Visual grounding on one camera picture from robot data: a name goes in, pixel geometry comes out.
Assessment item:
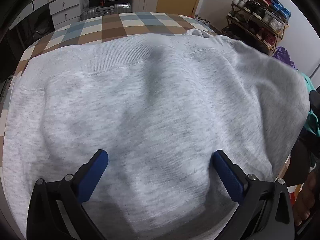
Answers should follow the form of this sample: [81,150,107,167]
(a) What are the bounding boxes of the light grey hoodie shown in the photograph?
[3,29,310,239]

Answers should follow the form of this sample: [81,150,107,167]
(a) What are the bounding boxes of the teal garment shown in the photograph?
[299,72,319,137]

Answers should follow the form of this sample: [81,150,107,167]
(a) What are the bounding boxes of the purple bag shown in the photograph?
[272,46,296,69]

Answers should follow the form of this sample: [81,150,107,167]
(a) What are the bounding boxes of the wooden shoe rack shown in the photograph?
[222,0,291,56]

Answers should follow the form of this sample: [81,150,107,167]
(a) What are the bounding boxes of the checkered bed cover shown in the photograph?
[1,12,217,152]

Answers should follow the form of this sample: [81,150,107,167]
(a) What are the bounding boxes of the white drawer desk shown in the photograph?
[9,0,84,30]

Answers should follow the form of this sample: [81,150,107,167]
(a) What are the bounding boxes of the silver flat suitcase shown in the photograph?
[80,3,131,21]

